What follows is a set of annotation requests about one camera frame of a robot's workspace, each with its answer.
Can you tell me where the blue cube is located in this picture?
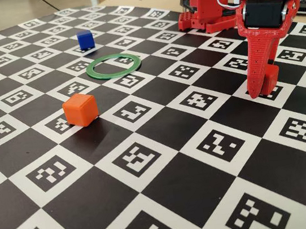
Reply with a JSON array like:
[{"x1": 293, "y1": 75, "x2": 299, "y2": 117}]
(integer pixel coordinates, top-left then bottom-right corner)
[{"x1": 76, "y1": 29, "x2": 97, "y2": 52}]

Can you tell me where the orange cube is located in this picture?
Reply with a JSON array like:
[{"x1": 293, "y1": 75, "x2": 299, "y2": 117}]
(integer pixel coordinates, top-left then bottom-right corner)
[{"x1": 61, "y1": 90, "x2": 101, "y2": 131}]

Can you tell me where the black white marker mat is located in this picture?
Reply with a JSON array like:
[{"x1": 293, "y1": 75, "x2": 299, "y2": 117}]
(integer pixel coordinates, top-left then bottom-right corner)
[{"x1": 0, "y1": 0, "x2": 306, "y2": 229}]

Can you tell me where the red cube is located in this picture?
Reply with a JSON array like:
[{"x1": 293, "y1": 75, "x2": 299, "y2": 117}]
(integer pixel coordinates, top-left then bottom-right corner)
[{"x1": 259, "y1": 63, "x2": 283, "y2": 97}]

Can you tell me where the green ring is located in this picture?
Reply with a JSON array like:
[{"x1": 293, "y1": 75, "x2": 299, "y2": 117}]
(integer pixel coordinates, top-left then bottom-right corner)
[{"x1": 84, "y1": 50, "x2": 144, "y2": 82}]

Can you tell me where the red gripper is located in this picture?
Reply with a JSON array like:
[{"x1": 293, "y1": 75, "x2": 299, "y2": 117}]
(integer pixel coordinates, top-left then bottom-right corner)
[{"x1": 233, "y1": 0, "x2": 306, "y2": 99}]

